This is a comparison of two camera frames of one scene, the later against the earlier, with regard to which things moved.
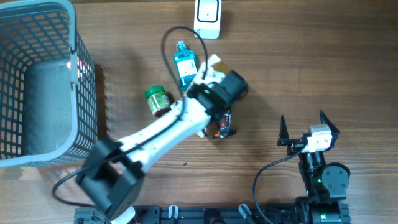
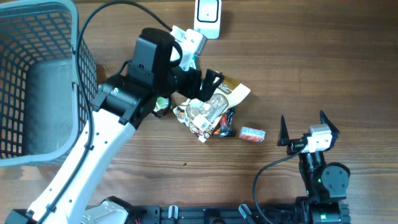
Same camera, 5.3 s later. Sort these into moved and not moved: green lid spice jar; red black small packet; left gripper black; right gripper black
Moved: left gripper black
Not moved: red black small packet; right gripper black; green lid spice jar
